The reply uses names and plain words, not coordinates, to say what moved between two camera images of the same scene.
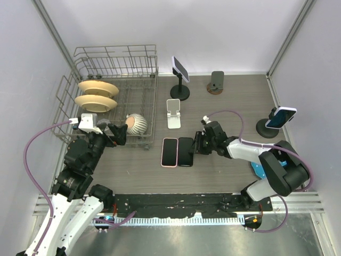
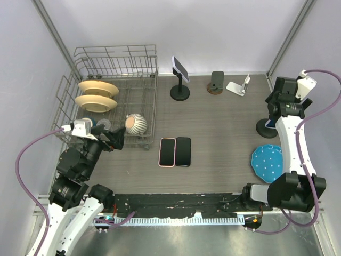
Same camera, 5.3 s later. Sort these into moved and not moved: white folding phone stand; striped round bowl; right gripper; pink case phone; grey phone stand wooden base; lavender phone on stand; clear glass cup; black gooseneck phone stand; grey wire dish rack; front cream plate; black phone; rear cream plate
Moved: right gripper; white folding phone stand; black phone; pink case phone
Not moved: grey phone stand wooden base; grey wire dish rack; rear cream plate; front cream plate; clear glass cup; black gooseneck phone stand; lavender phone on stand; striped round bowl
